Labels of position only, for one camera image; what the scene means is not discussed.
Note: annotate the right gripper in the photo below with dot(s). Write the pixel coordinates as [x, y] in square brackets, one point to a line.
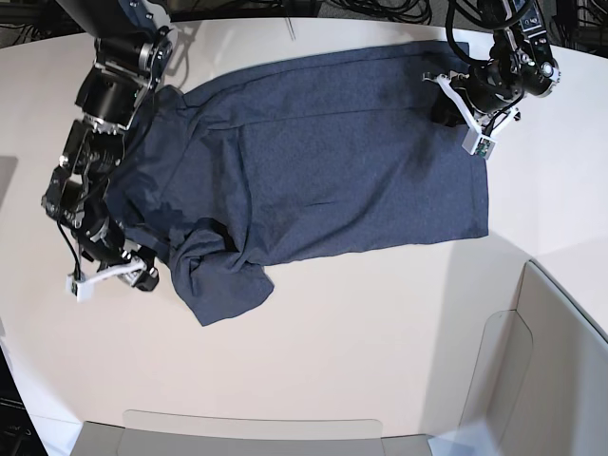
[102, 239]

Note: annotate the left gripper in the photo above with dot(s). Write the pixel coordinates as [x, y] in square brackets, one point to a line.
[485, 89]

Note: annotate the dark blue t-shirt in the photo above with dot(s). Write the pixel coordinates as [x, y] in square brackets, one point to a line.
[311, 157]

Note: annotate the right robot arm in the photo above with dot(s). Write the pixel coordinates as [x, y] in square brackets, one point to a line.
[134, 41]

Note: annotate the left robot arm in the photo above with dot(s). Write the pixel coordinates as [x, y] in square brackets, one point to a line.
[519, 63]

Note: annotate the grey panel at bottom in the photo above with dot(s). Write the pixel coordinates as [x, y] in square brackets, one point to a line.
[155, 433]

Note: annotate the grey panel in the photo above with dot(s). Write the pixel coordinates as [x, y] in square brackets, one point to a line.
[155, 433]
[539, 385]

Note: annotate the grey panel at right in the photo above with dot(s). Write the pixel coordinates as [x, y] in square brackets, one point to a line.
[539, 385]

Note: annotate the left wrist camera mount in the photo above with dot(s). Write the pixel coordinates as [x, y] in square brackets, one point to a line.
[481, 136]

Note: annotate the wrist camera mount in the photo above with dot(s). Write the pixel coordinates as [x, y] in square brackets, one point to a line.
[481, 136]
[131, 270]

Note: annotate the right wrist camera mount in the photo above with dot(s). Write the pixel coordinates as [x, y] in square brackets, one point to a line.
[131, 270]

